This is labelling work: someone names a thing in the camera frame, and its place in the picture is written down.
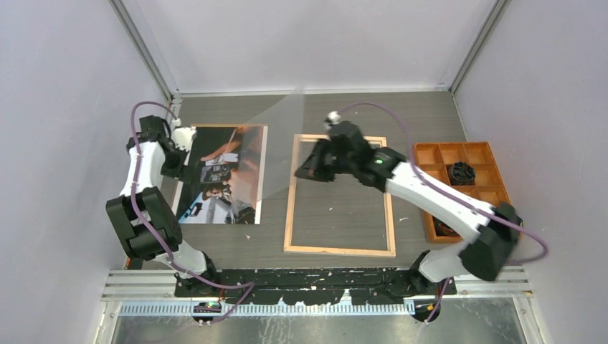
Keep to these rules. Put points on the aluminium front rail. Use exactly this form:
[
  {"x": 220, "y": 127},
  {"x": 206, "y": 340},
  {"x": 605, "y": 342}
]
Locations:
[{"x": 152, "y": 293}]

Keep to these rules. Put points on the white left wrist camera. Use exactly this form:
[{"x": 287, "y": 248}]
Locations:
[{"x": 183, "y": 138}]

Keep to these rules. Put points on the black coiled roll upper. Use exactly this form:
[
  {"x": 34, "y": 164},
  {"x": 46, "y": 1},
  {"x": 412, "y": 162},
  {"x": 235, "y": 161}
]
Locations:
[{"x": 461, "y": 174}]

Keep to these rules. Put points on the clear acrylic sheet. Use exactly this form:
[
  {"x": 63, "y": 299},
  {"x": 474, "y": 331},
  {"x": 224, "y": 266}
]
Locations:
[{"x": 267, "y": 149}]

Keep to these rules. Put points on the light wooden picture frame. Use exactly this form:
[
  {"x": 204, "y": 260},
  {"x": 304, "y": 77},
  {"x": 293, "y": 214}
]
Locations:
[{"x": 341, "y": 217}]

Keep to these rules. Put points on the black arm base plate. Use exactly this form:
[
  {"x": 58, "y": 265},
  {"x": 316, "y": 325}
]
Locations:
[{"x": 365, "y": 286}]

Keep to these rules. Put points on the black coiled roll lower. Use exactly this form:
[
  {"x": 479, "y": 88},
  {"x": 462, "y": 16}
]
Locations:
[{"x": 443, "y": 230}]

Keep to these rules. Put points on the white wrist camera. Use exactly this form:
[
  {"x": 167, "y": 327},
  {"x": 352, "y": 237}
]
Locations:
[
  {"x": 332, "y": 119},
  {"x": 183, "y": 138}
]

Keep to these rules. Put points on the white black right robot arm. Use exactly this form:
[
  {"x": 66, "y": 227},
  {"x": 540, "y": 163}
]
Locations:
[{"x": 488, "y": 233}]

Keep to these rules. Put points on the printed photo of people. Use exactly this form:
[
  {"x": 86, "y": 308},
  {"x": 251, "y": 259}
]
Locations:
[{"x": 228, "y": 163}]

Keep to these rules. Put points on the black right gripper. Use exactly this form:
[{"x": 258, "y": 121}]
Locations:
[{"x": 311, "y": 169}]

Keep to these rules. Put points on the black coiled roll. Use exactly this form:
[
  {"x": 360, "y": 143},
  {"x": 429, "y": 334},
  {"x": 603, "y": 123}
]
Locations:
[
  {"x": 443, "y": 230},
  {"x": 461, "y": 174}
]

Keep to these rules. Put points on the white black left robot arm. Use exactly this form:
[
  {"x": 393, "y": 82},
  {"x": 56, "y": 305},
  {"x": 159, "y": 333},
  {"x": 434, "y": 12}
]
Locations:
[{"x": 145, "y": 224}]

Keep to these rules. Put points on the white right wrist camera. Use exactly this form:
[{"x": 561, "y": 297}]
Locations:
[{"x": 332, "y": 119}]

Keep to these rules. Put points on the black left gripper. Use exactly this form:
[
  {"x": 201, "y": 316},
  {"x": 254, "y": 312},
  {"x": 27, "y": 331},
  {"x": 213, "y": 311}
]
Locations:
[{"x": 176, "y": 173}]

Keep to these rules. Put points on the orange compartment tray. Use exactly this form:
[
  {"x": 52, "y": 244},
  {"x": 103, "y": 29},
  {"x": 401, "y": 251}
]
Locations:
[{"x": 433, "y": 158}]

